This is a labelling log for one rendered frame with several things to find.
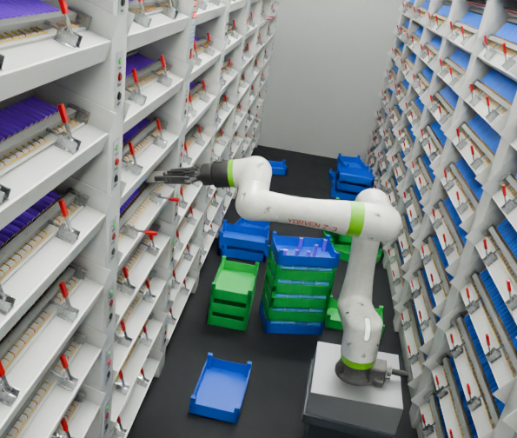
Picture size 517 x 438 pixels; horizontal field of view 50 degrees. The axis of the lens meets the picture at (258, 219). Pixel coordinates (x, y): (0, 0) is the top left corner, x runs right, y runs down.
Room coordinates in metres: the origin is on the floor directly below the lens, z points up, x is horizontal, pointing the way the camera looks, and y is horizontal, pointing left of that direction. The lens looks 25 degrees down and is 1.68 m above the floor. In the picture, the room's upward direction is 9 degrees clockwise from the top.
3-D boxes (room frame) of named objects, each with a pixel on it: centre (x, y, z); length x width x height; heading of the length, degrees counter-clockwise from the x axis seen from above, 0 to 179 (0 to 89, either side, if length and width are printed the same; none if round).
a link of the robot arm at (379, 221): (1.67, -0.37, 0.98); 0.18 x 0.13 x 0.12; 94
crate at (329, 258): (2.46, -0.25, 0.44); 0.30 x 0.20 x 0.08; 102
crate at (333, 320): (2.55, -0.59, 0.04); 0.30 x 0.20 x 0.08; 84
